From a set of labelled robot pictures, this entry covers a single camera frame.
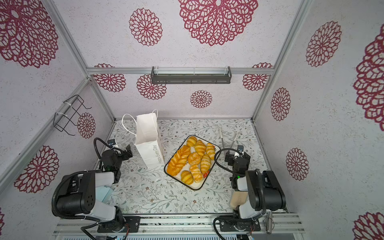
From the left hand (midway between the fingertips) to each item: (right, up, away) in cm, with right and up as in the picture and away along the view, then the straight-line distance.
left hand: (122, 149), depth 93 cm
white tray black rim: (+44, -8, -1) cm, 45 cm away
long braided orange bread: (+35, -7, +1) cm, 36 cm away
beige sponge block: (+68, -24, -15) cm, 74 cm away
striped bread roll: (+49, 0, +6) cm, 50 cm away
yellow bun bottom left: (+41, -15, -8) cm, 44 cm away
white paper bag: (+21, +6, -19) cm, 29 cm away
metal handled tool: (+81, -34, -20) cm, 90 cm away
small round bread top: (+43, +5, +10) cm, 45 cm away
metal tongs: (+65, -1, -4) cm, 66 cm away
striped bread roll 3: (+52, -9, -2) cm, 53 cm away
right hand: (+72, 0, -2) cm, 72 cm away
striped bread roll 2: (+56, -1, +5) cm, 56 cm away
